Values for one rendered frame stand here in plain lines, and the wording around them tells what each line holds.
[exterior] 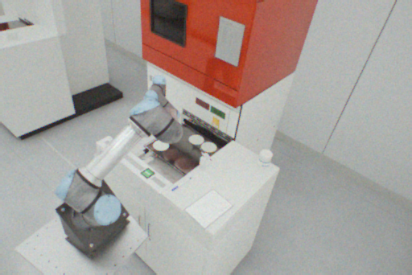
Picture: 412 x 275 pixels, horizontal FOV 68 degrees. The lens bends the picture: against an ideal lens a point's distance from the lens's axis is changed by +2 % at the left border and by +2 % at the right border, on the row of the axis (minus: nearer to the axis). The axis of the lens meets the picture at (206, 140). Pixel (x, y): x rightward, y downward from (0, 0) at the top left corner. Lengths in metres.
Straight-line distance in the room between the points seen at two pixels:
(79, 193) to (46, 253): 0.45
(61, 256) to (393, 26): 2.72
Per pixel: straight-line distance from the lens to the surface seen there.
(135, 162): 1.74
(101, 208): 1.28
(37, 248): 1.67
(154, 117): 1.23
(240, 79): 1.65
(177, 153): 1.87
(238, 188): 1.63
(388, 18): 2.90
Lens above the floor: 2.17
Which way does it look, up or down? 40 degrees down
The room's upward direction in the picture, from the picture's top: 8 degrees clockwise
